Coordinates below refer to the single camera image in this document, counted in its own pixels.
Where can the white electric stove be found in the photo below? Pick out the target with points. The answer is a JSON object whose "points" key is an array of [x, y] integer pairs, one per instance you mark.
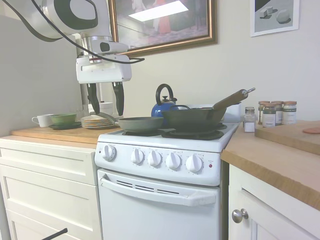
{"points": [[160, 217]]}

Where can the small grey frying pan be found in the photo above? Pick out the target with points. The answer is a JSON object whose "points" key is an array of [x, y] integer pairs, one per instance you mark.
{"points": [[140, 123]]}

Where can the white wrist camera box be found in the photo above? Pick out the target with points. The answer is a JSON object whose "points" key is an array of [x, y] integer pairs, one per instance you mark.
{"points": [[110, 46]]}

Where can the stack of beige plates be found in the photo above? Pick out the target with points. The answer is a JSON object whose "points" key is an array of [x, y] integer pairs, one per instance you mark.
{"points": [[95, 123]]}

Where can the white mug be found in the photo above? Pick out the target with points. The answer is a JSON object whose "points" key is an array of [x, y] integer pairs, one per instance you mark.
{"points": [[45, 121]]}

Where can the gold framed painting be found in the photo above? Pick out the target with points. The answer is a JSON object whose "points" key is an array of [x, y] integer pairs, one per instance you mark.
{"points": [[162, 25]]}

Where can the thick wooden cutting board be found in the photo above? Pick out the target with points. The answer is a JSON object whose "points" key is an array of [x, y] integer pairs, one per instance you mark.
{"points": [[287, 137]]}

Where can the white oven knob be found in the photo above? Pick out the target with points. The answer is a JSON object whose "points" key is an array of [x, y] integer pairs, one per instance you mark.
{"points": [[109, 152]]}

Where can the grey partition panel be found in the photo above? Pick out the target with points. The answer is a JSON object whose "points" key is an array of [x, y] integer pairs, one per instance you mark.
{"points": [[37, 75]]}

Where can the white drawer cabinet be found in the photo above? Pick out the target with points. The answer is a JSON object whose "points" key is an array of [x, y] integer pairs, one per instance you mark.
{"points": [[45, 190]]}

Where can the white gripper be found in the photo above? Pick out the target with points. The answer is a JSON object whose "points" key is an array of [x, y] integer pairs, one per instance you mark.
{"points": [[105, 70]]}

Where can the black stove burner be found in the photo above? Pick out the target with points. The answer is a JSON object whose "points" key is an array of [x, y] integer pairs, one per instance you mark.
{"points": [[223, 126], [140, 133], [195, 136]]}

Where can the green bowl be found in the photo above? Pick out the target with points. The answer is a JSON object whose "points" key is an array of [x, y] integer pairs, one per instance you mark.
{"points": [[63, 119]]}

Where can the spice jar copper lid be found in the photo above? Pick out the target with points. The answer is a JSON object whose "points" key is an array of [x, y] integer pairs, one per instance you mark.
{"points": [[260, 112], [278, 112]]}

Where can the white bordered art print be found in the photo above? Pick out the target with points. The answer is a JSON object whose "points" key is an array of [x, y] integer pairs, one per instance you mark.
{"points": [[275, 15]]}

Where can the spice jar white contents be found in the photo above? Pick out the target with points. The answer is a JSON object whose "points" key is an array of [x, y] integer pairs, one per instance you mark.
{"points": [[290, 113]]}

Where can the spice jar green label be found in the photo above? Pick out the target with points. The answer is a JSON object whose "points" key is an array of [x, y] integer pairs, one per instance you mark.
{"points": [[269, 117]]}

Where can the pink round disc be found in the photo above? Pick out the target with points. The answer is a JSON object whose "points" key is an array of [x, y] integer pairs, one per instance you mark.
{"points": [[312, 130]]}

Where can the silver cabinet knob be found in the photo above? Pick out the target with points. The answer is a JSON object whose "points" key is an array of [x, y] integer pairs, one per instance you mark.
{"points": [[238, 215]]}

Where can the white stacked bowls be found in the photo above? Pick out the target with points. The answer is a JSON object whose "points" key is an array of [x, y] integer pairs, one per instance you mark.
{"points": [[106, 106]]}

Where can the glass salt shaker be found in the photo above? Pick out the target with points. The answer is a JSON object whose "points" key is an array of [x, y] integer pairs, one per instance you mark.
{"points": [[249, 123]]}

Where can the white door cabinet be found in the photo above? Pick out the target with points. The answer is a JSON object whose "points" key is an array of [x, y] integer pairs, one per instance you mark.
{"points": [[275, 220]]}

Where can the dark saucer plate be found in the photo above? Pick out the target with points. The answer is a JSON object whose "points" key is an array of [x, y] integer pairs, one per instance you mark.
{"points": [[75, 125]]}

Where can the white oven door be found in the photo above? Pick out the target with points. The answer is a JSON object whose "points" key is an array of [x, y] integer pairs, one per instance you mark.
{"points": [[155, 220]]}

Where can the black rod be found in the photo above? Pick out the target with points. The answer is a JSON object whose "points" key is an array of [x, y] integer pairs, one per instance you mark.
{"points": [[57, 233]]}

